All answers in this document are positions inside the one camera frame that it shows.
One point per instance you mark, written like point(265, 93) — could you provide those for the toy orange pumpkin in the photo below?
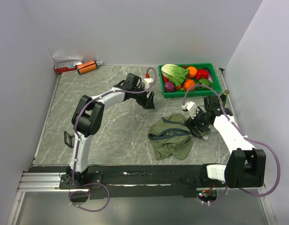
point(189, 85)

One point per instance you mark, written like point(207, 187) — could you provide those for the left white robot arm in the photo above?
point(88, 115)

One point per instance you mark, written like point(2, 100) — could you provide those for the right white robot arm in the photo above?
point(229, 131)

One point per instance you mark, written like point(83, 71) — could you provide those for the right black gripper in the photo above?
point(191, 123)

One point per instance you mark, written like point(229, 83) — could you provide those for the toy napa cabbage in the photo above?
point(175, 74)

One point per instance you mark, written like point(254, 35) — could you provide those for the toy red bell pepper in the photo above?
point(201, 74)

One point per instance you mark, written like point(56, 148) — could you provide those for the black folding stand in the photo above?
point(69, 139)

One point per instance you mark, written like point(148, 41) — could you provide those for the olive green t-shirt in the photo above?
point(169, 136)

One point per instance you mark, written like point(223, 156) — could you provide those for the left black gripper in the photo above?
point(147, 103)

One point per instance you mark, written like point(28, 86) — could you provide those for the toy purple eggplant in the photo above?
point(209, 75)

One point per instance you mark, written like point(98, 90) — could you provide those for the toy orange fruit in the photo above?
point(192, 72)

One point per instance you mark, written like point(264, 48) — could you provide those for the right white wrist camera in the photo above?
point(190, 107)

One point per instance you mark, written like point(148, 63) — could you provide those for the toy green bell pepper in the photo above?
point(205, 82)

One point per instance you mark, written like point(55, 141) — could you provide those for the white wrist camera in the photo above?
point(148, 82)
point(190, 107)

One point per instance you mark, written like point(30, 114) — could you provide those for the small dark glass jar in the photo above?
point(224, 97)

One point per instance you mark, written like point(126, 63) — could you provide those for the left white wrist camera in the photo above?
point(148, 82)

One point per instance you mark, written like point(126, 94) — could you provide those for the orange cylindrical bottle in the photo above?
point(89, 66)

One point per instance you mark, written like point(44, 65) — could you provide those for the toy purple onion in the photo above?
point(169, 87)

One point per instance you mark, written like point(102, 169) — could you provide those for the toy red chili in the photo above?
point(165, 80)

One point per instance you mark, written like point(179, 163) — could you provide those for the red white carton box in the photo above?
point(66, 62)

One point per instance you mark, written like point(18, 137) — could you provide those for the aluminium rail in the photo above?
point(40, 182)

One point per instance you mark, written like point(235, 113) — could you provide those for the green plastic crate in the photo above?
point(195, 93)

